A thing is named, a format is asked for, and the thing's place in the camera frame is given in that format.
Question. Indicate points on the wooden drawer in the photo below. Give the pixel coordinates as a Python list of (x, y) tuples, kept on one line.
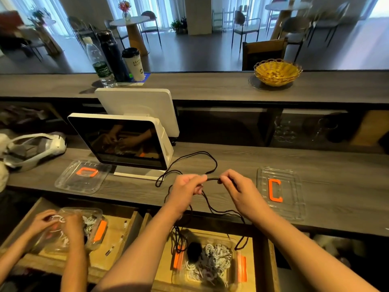
[(124, 240), (267, 264)]

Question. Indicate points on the small white connector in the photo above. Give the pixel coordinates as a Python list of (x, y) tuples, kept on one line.
[(109, 249)]

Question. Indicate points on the brown wooden chair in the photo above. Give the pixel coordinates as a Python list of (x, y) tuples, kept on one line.
[(264, 54)]

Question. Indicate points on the black thermos bottle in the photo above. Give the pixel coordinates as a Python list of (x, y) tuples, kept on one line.
[(114, 57)]

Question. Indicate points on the another person's forearm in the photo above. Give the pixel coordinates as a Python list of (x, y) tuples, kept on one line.
[(15, 258), (74, 267)]

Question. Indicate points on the grey wooden bar counter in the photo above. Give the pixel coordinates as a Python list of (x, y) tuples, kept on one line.
[(200, 87)]

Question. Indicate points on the white paper coffee cup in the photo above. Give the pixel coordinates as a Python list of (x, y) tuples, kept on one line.
[(134, 65)]

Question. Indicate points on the person's right forearm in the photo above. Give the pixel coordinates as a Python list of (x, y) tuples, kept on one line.
[(316, 258)]

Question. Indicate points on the person's left forearm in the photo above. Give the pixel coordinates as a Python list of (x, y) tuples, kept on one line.
[(137, 258)]

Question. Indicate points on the person's left hand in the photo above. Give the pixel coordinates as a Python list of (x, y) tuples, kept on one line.
[(181, 194)]

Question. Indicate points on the white headset device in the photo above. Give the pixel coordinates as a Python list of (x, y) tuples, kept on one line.
[(54, 143)]

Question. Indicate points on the yellow woven basket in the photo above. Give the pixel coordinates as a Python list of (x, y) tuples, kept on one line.
[(278, 73)]

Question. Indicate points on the black metal chair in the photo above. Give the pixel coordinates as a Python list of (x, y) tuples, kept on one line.
[(296, 27), (245, 24), (152, 24)]

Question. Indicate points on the pink flower vase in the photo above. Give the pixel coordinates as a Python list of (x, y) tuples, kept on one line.
[(124, 7)]

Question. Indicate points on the white customer display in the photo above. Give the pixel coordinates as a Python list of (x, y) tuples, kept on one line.
[(140, 109)]

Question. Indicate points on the clear plastic water bottle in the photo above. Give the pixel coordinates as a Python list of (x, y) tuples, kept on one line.
[(102, 67)]

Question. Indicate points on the person's right hand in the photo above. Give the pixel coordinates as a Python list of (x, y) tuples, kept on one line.
[(246, 197)]

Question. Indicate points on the clear container drawer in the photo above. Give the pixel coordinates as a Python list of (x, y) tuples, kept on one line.
[(176, 282), (100, 231)]

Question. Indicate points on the white touchscreen monitor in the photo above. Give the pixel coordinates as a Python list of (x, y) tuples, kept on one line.
[(118, 140)]

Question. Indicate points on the green potted plant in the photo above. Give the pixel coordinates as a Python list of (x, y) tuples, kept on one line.
[(178, 25)]

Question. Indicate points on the flat cardboard sheet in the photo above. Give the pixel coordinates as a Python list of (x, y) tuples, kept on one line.
[(372, 127)]

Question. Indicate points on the round wooden table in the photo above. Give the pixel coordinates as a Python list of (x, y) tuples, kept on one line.
[(129, 22), (287, 6)]

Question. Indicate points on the blue white notebook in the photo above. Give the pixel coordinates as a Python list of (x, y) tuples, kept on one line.
[(144, 77)]

